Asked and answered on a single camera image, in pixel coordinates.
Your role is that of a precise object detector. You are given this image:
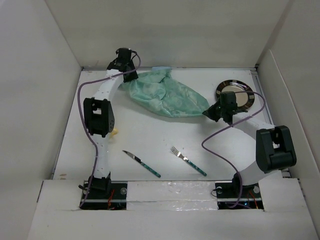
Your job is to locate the dark rimmed dinner plate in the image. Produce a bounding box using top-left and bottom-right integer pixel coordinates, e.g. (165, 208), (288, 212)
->
(215, 79), (255, 110)

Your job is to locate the green satin cloth placemat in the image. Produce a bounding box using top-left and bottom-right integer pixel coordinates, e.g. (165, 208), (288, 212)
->
(121, 69), (209, 118)

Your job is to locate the fork with green handle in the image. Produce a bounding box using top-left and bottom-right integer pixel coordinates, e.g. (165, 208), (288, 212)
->
(170, 146), (207, 177)

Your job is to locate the yellow ceramic mug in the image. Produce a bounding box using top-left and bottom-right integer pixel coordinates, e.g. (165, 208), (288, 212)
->
(109, 128), (119, 140)

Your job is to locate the knife with green handle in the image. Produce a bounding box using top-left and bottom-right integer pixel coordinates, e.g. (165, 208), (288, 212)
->
(122, 150), (161, 178)

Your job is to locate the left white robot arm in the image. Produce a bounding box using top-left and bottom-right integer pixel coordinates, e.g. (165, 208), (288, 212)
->
(80, 47), (139, 200)

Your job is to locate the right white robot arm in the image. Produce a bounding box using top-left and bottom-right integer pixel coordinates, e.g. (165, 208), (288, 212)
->
(202, 91), (297, 197)

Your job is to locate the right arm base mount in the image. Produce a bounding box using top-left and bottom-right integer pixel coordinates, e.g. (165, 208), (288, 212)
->
(210, 174), (264, 210)

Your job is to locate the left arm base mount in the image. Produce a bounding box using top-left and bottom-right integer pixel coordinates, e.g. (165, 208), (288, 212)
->
(78, 175), (128, 211)

